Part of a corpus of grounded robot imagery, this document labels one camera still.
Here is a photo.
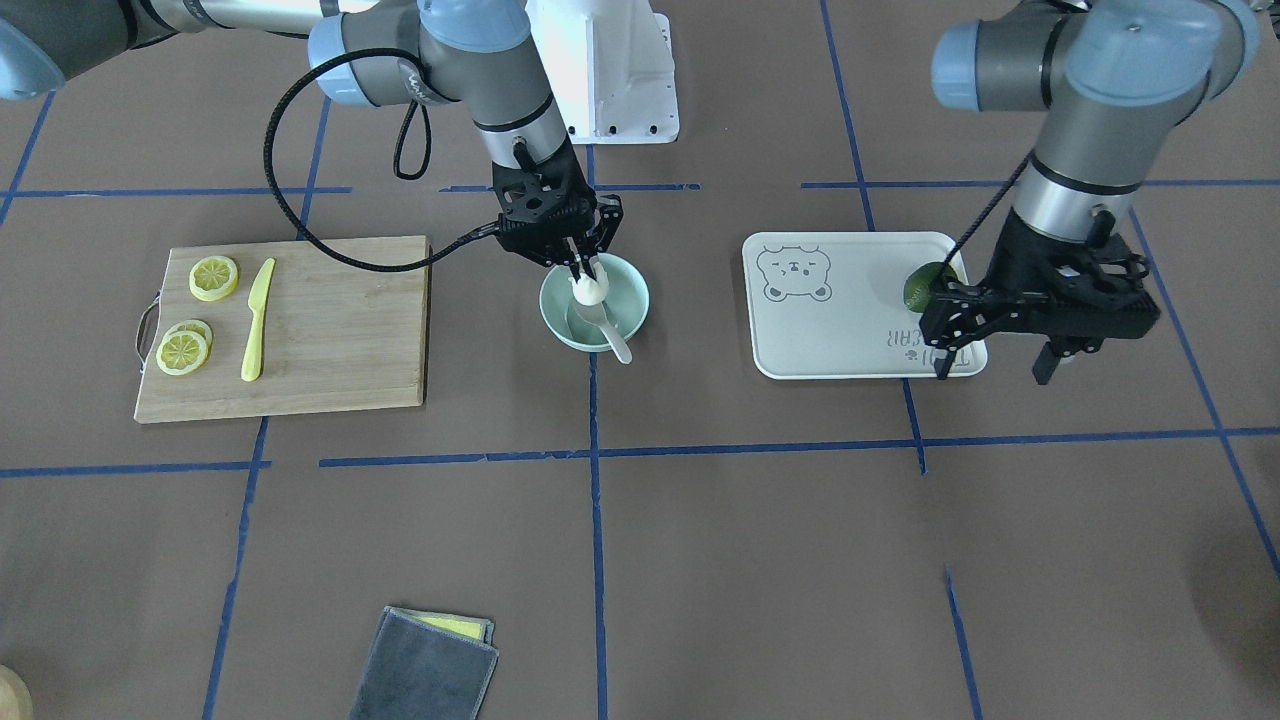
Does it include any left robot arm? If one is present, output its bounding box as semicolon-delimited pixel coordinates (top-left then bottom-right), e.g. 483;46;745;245
919;1;1261;384

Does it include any wooden mug tree stand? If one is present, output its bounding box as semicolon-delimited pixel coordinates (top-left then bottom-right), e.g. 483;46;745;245
0;665;35;720

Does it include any bamboo cutting board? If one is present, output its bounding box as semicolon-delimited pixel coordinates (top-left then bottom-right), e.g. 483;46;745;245
134;240;430;424

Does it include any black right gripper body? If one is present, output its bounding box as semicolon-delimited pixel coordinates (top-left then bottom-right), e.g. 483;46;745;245
492;140;625;268

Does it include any upper lemon slice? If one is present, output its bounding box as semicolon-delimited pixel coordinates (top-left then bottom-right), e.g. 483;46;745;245
188;255;241;302

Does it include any white bear tray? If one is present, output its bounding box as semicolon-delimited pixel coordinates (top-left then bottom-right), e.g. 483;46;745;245
741;231;954;380

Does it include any lower back lemon slice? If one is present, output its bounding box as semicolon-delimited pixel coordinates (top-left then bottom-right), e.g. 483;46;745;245
163;319;214;345

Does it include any yellow sponge cloth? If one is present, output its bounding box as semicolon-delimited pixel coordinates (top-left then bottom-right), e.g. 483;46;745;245
420;612;494;644

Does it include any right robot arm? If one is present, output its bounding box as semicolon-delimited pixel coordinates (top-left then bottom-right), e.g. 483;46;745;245
1;1;623;290

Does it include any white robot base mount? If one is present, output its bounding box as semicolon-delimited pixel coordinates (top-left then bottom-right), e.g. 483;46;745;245
525;1;681;146

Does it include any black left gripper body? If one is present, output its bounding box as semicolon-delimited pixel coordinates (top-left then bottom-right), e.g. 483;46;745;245
919;209;1161;354

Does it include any beige spoon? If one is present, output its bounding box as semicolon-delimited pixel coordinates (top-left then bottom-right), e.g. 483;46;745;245
572;300;634;365

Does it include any light green bowl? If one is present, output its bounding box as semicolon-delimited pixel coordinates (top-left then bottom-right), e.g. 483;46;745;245
538;252;650;354

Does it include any yellow plastic knife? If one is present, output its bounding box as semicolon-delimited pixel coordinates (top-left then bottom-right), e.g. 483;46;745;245
239;258;276;382

